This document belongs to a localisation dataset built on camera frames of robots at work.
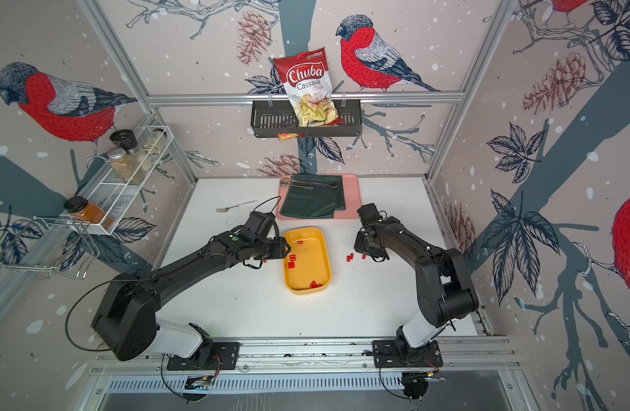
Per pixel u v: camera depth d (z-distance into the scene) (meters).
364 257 0.95
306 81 0.82
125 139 0.73
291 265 0.92
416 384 0.69
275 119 0.95
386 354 0.73
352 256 0.95
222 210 1.10
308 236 0.96
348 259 0.94
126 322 0.42
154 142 0.84
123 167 0.71
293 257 0.93
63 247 0.66
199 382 0.71
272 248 0.76
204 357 0.66
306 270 0.90
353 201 1.11
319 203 1.11
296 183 1.18
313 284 0.88
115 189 0.76
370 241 0.76
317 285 0.87
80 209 0.59
